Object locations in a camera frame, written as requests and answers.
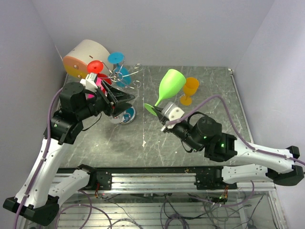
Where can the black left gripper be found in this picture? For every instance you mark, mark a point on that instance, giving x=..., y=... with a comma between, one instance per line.
x=119, y=96

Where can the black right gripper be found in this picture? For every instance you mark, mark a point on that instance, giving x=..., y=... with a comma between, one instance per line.
x=158, y=110

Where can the chrome wine glass rack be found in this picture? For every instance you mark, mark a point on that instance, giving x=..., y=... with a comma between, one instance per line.
x=127, y=116

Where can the green wine glass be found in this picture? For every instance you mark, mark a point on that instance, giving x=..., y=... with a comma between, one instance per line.
x=170, y=85

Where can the orange wine glass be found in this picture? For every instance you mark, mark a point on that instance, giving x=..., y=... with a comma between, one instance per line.
x=189, y=90

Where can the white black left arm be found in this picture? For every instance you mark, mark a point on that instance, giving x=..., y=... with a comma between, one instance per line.
x=37, y=200

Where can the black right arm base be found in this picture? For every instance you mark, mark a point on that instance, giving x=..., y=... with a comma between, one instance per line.
x=210, y=178

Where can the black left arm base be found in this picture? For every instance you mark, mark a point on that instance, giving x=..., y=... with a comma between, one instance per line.
x=100, y=180

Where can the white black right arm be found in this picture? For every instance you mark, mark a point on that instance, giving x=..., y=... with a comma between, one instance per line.
x=259, y=163

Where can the blue wine glass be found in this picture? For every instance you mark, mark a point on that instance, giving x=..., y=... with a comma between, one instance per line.
x=120, y=74

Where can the pink wine glass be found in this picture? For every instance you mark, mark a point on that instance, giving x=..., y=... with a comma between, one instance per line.
x=99, y=84

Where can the red wine glass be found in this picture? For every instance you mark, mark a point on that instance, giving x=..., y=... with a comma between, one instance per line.
x=99, y=68

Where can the white round container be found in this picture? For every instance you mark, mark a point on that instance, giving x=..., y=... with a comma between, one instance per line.
x=76, y=61

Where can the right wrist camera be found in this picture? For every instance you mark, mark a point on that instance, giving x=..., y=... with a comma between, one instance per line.
x=172, y=112

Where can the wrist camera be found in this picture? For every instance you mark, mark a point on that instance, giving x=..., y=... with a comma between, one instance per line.
x=172, y=112
x=90, y=82

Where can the aluminium rail frame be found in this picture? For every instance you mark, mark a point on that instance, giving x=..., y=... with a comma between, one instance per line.
x=158, y=178

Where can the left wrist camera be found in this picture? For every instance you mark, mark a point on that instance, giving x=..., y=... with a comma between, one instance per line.
x=90, y=82

